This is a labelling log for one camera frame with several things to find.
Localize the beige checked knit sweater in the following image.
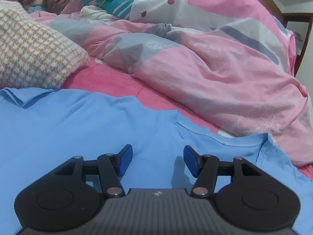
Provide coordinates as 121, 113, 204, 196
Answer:
0, 0, 90, 89

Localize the white crumpled cloth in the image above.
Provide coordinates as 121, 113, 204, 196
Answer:
79, 5, 121, 22

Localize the pink floral blanket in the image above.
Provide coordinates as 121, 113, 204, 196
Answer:
60, 56, 313, 179

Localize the light blue cloth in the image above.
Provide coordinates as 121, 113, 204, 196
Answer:
26, 5, 48, 14

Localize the brown wooden wardrobe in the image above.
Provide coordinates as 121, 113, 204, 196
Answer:
258, 0, 313, 77

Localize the pink patterned duvet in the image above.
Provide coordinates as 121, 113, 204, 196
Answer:
29, 0, 313, 167

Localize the blue t-shirt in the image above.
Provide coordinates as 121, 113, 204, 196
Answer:
0, 87, 313, 235

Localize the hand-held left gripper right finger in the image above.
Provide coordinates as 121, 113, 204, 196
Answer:
183, 145, 262, 198

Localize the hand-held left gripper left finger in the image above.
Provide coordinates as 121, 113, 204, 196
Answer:
55, 144, 134, 198

